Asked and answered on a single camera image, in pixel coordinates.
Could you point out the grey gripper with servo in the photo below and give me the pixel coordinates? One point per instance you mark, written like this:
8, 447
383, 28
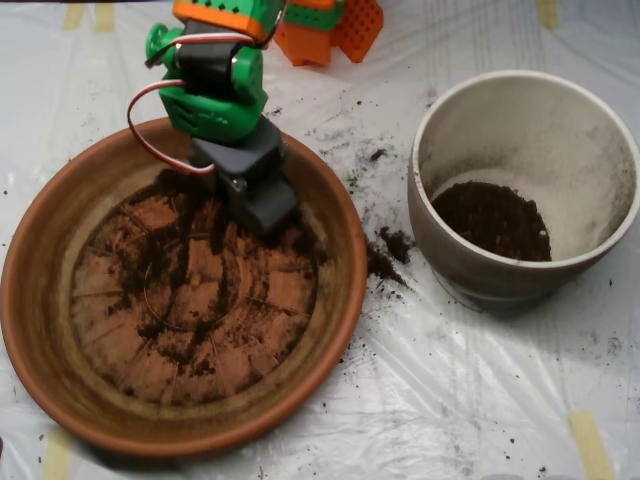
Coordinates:
246, 167

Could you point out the dark soil pile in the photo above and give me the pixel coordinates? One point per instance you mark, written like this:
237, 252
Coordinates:
160, 250

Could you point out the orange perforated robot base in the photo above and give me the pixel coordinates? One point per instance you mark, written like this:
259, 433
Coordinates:
310, 45

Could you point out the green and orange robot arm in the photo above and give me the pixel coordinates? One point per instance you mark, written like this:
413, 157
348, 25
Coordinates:
215, 115

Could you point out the terracotta saucer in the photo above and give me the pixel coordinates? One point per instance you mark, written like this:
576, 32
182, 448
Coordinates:
30, 300

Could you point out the white ceramic pot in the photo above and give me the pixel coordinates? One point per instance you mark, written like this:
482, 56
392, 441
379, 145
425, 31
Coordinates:
550, 125

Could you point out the beige masking tape strip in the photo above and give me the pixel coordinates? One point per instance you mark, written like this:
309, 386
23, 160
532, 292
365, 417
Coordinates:
592, 445
57, 455
548, 15
74, 17
105, 17

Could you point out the clear plastic sheet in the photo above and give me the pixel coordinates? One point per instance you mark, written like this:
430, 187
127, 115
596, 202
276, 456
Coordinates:
450, 375

